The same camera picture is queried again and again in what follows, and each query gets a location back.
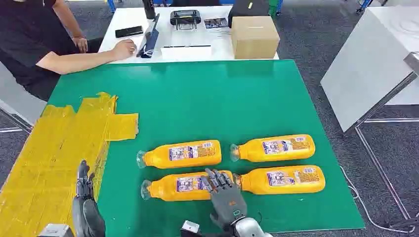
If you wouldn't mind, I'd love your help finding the black handheld controller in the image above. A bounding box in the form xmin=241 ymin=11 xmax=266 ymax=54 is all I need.
xmin=169 ymin=9 xmax=202 ymax=31

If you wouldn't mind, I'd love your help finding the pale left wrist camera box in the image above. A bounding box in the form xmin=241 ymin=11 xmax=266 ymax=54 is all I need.
xmin=38 ymin=224 xmax=75 ymax=237

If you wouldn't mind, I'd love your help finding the green table mat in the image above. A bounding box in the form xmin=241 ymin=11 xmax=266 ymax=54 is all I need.
xmin=47 ymin=59 xmax=366 ymax=237

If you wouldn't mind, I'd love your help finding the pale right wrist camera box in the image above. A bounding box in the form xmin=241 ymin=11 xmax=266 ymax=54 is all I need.
xmin=180 ymin=220 xmax=201 ymax=237

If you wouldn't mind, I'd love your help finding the printed leaflet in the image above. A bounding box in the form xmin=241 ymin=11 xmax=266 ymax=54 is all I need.
xmin=203 ymin=17 xmax=231 ymax=37

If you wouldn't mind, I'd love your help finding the cardboard box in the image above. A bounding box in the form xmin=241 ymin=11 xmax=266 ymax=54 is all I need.
xmin=230 ymin=15 xmax=281 ymax=60

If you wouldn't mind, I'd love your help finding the person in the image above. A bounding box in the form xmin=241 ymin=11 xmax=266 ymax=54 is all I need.
xmin=0 ymin=0 xmax=104 ymax=102

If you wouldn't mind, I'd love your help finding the person's left hand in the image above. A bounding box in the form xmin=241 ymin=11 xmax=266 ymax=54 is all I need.
xmin=72 ymin=36 xmax=89 ymax=54

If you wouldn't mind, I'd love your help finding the white floor cable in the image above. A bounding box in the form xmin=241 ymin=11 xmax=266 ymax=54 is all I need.
xmin=339 ymin=165 xmax=419 ymax=235

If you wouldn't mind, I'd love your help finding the yellow taped sheet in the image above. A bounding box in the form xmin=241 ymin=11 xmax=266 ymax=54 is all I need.
xmin=0 ymin=92 xmax=140 ymax=237

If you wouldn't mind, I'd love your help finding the white side table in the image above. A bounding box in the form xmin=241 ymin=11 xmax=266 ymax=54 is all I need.
xmin=320 ymin=5 xmax=419 ymax=133

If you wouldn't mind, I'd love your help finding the black bag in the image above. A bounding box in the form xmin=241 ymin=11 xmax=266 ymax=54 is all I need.
xmin=227 ymin=0 xmax=271 ymax=29

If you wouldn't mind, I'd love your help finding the white desk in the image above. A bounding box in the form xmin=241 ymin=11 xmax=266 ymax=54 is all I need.
xmin=98 ymin=5 xmax=281 ymax=64

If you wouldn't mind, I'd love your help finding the orange drink bottle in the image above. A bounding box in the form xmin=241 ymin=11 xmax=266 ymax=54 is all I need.
xmin=136 ymin=140 xmax=222 ymax=170
xmin=234 ymin=164 xmax=326 ymax=196
xmin=140 ymin=170 xmax=235 ymax=202
xmin=229 ymin=134 xmax=316 ymax=163

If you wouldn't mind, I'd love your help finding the pale grey seat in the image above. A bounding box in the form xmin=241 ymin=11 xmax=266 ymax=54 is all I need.
xmin=0 ymin=62 xmax=47 ymax=126

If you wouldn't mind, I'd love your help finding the blue pouch with white cord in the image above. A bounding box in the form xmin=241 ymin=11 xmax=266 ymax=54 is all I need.
xmin=136 ymin=13 xmax=161 ymax=59

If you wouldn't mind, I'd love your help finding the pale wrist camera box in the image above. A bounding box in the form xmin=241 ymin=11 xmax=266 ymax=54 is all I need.
xmin=38 ymin=224 xmax=75 ymax=237
xmin=180 ymin=220 xmax=201 ymax=237

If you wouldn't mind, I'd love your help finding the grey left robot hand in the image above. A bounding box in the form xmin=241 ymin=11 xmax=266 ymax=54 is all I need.
xmin=72 ymin=159 xmax=106 ymax=237

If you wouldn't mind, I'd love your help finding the black cylinder flask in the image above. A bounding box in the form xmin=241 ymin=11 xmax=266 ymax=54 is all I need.
xmin=142 ymin=0 xmax=157 ymax=20

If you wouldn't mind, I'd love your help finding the person's right hand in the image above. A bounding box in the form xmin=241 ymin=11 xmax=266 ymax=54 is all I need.
xmin=111 ymin=39 xmax=137 ymax=61

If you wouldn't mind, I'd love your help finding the white flat box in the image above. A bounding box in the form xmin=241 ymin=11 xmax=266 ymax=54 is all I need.
xmin=160 ymin=45 xmax=213 ymax=61

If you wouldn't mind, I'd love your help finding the metal table frame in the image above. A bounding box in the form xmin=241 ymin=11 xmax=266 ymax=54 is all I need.
xmin=355 ymin=52 xmax=419 ymax=220

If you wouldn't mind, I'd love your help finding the black phone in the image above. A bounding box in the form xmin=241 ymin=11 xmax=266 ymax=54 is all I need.
xmin=115 ymin=26 xmax=144 ymax=39

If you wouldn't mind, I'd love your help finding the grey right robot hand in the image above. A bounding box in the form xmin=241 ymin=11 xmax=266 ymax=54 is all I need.
xmin=200 ymin=168 xmax=248 ymax=230

